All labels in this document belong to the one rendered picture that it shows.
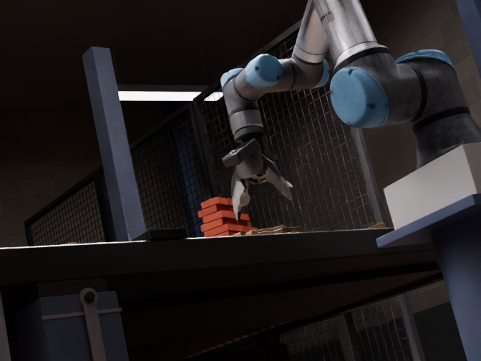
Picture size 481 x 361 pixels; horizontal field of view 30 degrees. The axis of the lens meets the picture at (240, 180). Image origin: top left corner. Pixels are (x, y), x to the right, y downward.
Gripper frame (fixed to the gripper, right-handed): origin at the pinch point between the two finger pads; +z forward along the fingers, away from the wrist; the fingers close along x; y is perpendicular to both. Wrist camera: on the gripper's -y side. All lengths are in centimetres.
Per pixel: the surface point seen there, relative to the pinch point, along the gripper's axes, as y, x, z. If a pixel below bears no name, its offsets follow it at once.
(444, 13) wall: 571, 101, -263
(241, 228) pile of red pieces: 72, 51, -16
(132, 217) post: 127, 139, -52
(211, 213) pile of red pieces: 63, 56, -22
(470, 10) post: 412, 40, -191
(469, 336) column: -14, -44, 39
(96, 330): -70, -7, 27
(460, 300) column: -14, -45, 33
